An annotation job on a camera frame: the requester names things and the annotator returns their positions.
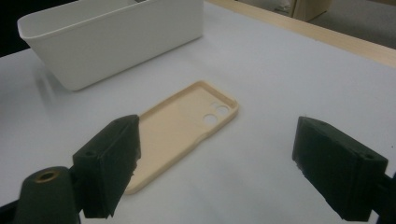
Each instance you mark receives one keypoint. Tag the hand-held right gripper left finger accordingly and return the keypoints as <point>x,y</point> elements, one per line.
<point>106,168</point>

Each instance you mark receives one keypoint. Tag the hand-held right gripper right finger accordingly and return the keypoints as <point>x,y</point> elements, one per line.
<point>339,168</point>

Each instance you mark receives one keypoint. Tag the beige phone case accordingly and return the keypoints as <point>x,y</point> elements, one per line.
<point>180,130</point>

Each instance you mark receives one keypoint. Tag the white plastic storage box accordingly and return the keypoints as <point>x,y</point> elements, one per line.
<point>118,46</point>

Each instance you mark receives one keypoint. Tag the wooden table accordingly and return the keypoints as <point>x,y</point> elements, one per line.
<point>342,43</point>

